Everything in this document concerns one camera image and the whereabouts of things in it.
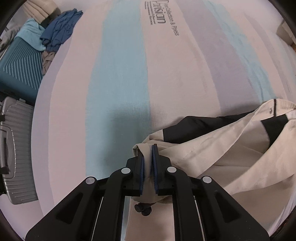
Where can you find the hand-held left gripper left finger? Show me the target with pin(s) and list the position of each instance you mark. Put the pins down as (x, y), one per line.
(141, 172)

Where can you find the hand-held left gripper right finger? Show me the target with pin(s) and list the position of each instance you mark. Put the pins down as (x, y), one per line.
(155, 172)

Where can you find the beige and black hooded jacket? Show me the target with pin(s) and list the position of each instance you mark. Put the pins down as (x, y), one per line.
(222, 157)

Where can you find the dark blue clothes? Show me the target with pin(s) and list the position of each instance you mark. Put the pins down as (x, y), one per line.
(61, 30)

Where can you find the pile of grey clothes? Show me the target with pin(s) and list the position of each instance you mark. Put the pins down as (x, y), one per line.
(8, 37)

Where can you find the bed with striped sheet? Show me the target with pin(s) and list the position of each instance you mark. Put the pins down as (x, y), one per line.
(120, 81)

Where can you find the grey suitcase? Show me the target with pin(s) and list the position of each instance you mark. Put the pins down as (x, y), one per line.
(17, 150)

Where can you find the brown cloth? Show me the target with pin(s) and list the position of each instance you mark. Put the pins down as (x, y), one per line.
(48, 61)

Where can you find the teal suitcase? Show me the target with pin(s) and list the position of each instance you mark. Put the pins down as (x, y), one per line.
(18, 67)

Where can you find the light blue cloth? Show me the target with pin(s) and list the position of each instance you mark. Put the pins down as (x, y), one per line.
(32, 34)

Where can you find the loose cream curtain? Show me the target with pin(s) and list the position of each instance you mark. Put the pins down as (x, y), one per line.
(285, 31)

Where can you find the beige folded cloth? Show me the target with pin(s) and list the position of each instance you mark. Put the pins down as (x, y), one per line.
(39, 9)

